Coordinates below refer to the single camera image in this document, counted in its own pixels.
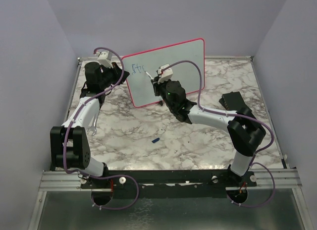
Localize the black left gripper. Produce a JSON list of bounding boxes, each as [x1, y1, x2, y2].
[[100, 61, 130, 89]]

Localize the pink framed whiteboard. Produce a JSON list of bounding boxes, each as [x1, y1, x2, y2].
[[121, 38, 206, 109]]

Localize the blue marker cap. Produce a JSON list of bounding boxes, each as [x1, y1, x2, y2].
[[152, 138, 160, 143]]

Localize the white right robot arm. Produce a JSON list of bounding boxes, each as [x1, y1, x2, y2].
[[151, 76, 266, 186]]

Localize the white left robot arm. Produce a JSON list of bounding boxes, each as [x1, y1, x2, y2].
[[50, 61, 130, 188]]

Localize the silver open-end wrench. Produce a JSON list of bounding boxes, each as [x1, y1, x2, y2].
[[86, 114, 98, 136]]

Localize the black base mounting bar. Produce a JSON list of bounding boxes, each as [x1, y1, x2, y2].
[[79, 169, 257, 199]]

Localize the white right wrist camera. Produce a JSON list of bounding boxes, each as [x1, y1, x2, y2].
[[157, 64, 173, 84]]

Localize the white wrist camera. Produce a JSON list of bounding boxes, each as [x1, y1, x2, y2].
[[157, 64, 173, 84], [96, 51, 112, 68]]

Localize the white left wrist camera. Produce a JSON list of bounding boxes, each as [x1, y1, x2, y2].
[[96, 51, 112, 68]]

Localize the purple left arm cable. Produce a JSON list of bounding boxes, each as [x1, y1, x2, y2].
[[63, 47, 141, 211]]

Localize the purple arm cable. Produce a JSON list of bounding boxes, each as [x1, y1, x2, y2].
[[63, 47, 141, 211], [160, 60, 276, 208]]

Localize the black network switch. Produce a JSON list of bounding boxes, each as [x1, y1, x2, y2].
[[219, 92, 248, 111]]

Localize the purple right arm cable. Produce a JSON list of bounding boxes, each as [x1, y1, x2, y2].
[[160, 60, 276, 208]]

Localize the aluminium front rail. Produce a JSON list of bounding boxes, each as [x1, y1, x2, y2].
[[39, 172, 81, 192]]

